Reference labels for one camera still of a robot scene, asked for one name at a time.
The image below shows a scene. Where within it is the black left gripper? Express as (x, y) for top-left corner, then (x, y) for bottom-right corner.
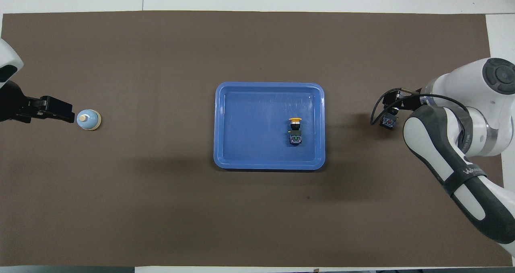
(0, 80), (76, 123)

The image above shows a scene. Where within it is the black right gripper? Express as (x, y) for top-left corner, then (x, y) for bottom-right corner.
(381, 89), (419, 115)

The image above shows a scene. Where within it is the light blue call bell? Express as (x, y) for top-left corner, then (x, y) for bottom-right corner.
(77, 109), (102, 131)

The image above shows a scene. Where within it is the yellow push button switch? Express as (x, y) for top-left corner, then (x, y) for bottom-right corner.
(288, 117), (303, 146)

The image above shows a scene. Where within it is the blue plastic tray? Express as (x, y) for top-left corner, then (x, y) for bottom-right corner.
(213, 82), (325, 171)

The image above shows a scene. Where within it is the brown table mat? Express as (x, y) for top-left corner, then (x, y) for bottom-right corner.
(0, 10), (512, 267)

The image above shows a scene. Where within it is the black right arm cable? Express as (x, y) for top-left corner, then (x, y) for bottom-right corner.
(370, 88), (470, 126)

